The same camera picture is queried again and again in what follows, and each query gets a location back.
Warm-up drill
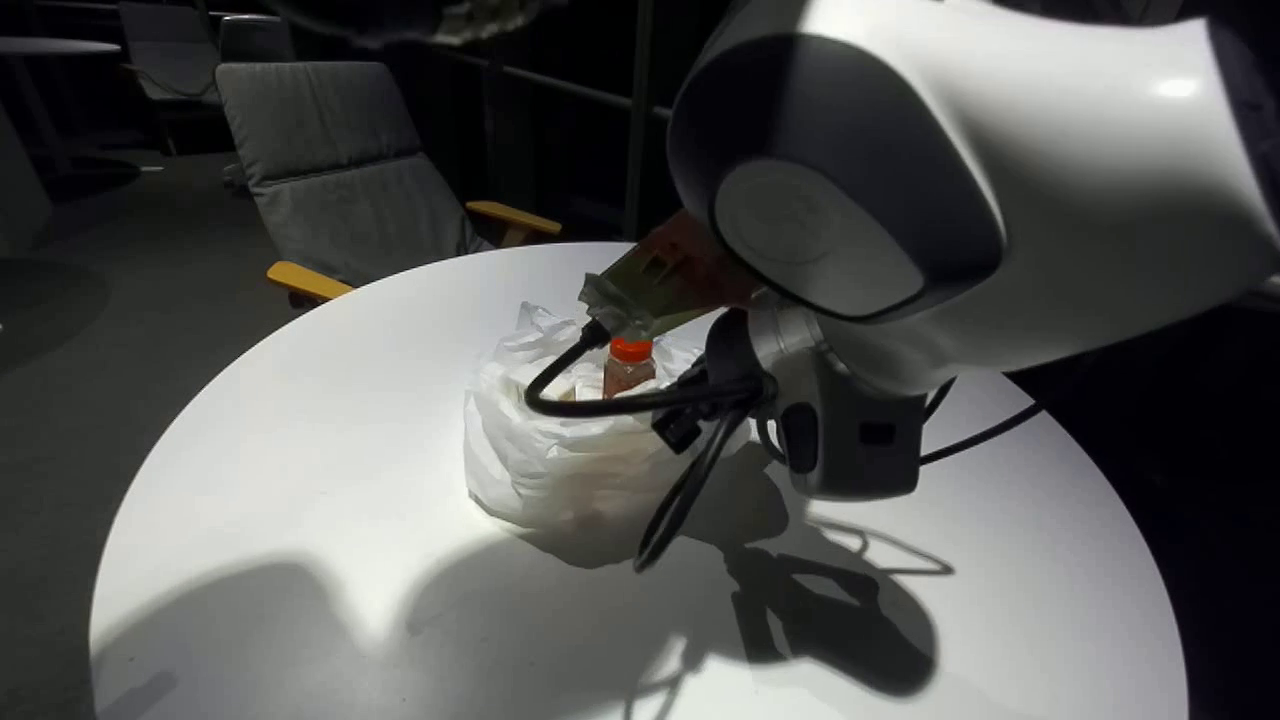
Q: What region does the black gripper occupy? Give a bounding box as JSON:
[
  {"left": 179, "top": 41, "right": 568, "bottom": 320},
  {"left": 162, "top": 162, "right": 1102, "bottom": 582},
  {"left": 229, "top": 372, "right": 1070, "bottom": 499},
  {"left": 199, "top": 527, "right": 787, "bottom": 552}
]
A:
[{"left": 740, "top": 298, "right": 931, "bottom": 499}]

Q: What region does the red-capped spice jar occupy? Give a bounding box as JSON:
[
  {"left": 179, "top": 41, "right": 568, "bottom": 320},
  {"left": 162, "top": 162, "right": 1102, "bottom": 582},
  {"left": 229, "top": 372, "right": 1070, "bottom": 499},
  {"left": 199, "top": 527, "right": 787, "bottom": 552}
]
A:
[{"left": 601, "top": 331, "right": 658, "bottom": 402}]

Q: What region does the white plastic bag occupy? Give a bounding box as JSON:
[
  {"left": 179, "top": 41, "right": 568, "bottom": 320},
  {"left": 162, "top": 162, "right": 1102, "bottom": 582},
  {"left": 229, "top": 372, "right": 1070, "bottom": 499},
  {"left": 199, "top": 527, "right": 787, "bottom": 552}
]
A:
[{"left": 460, "top": 300, "right": 806, "bottom": 574}]

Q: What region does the horizontal metal railing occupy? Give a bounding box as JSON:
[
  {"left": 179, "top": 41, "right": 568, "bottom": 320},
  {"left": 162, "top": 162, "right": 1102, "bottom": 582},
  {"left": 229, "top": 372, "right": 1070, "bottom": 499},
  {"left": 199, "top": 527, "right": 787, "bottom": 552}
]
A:
[{"left": 437, "top": 49, "right": 677, "bottom": 127}]

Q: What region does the grey armchair with wooden armrests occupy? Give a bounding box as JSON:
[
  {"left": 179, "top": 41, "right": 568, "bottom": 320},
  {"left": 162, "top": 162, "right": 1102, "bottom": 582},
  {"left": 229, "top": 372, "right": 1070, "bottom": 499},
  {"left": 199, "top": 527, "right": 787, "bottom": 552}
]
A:
[{"left": 212, "top": 55, "right": 563, "bottom": 307}]

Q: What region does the grey background chair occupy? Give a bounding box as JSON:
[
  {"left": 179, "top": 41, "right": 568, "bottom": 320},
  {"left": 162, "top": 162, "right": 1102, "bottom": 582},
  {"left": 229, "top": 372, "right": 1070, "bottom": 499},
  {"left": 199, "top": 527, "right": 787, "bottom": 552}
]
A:
[{"left": 115, "top": 0, "right": 223, "bottom": 108}]

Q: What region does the round dark background table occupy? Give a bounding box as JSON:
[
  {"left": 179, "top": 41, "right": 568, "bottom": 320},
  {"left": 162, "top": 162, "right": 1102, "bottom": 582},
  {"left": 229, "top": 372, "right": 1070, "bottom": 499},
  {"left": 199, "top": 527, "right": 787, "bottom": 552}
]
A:
[{"left": 0, "top": 32, "right": 123, "bottom": 60}]

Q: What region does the thin vertical metal post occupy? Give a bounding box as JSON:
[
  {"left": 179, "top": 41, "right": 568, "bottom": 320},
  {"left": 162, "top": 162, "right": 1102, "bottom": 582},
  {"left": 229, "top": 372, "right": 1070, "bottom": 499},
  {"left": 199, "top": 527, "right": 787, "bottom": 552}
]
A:
[{"left": 625, "top": 0, "right": 666, "bottom": 232}]

